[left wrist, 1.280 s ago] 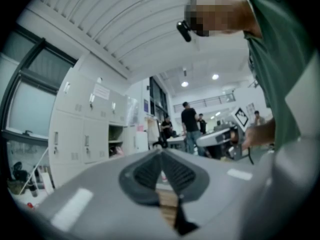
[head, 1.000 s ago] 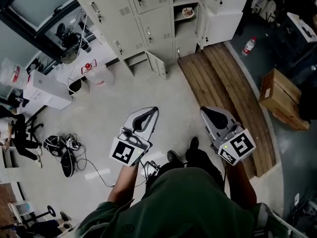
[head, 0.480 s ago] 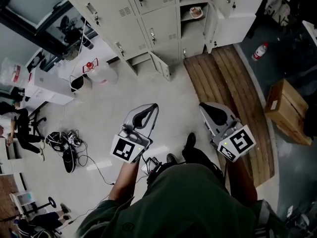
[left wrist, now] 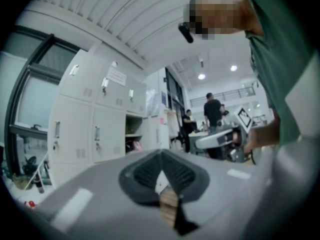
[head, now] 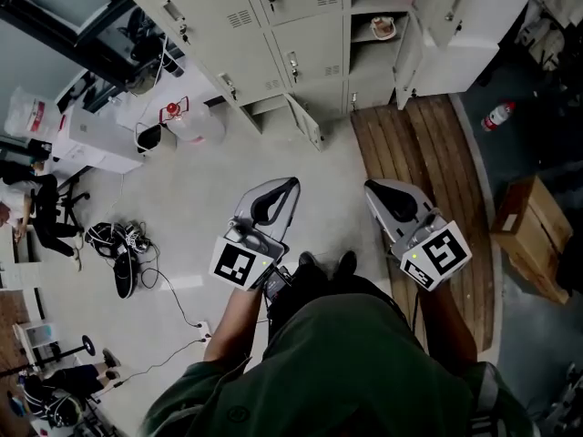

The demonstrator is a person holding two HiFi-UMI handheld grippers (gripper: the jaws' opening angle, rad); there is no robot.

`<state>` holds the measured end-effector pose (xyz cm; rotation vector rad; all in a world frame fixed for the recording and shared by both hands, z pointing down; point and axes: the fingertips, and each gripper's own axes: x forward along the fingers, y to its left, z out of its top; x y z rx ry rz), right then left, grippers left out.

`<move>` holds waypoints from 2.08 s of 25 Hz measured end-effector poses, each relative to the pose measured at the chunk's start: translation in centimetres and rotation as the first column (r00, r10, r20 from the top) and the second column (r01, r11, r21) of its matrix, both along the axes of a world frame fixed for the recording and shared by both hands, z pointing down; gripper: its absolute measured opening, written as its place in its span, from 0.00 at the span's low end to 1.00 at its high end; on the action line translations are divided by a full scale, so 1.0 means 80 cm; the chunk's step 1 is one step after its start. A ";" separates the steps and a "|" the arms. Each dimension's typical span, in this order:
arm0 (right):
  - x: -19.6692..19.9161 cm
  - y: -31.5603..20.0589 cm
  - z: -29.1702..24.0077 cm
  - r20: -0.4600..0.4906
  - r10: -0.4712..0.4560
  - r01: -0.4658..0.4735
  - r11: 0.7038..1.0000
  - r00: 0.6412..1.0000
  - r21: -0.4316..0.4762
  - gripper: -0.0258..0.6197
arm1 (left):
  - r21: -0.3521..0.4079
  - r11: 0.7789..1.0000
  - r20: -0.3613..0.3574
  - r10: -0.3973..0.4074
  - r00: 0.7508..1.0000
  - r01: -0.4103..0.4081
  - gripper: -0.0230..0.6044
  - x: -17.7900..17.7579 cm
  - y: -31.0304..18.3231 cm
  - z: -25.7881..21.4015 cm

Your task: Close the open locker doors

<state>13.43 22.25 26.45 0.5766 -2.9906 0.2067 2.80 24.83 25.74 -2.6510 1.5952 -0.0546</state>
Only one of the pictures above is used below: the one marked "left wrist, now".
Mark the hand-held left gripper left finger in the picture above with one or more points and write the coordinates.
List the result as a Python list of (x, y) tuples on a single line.
[(100, 199)]

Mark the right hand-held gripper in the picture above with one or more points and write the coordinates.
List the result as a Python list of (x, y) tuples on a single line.
[(241, 124)]

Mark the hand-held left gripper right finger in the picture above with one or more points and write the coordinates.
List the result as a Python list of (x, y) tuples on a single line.
[(225, 196)]

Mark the white metal locker door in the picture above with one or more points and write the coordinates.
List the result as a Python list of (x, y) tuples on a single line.
[(153, 131)]

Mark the group of white locker doors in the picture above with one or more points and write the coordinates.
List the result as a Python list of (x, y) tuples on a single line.
[(75, 134)]

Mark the person's right forearm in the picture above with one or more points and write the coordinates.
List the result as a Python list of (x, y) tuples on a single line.
[(272, 131)]

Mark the white locker cabinet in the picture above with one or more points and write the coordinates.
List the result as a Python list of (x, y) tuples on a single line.
[(65, 175)]

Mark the person's right hand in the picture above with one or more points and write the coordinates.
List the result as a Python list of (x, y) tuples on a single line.
[(255, 137)]

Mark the white work table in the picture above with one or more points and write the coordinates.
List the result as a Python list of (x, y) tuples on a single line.
[(198, 134)]

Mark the white hanging garment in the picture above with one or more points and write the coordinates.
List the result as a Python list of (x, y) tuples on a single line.
[(172, 124)]

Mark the metal balcony railing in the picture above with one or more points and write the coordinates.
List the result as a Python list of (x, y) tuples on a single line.
[(225, 94)]

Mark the dark bottle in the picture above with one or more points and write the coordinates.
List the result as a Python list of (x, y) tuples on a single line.
[(40, 184)]

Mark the pink bag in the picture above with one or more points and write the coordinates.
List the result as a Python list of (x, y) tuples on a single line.
[(137, 146)]

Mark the round ceiling light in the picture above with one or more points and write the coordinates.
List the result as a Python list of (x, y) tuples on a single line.
[(201, 76), (233, 68)]

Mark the red object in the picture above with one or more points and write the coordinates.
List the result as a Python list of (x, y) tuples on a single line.
[(30, 204)]

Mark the white paper notice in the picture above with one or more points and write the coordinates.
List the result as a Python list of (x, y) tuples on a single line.
[(116, 76)]

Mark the person's green shirt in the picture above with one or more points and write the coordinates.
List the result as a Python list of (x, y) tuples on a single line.
[(280, 46)]

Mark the person's head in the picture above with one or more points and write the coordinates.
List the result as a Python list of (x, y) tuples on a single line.
[(220, 11)]

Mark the dark framed window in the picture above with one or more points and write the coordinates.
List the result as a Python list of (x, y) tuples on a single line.
[(27, 69)]

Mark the blue wall sign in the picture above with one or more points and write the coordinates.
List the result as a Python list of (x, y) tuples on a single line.
[(163, 98)]

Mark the black head-worn camera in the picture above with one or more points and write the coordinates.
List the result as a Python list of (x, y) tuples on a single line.
[(186, 32)]

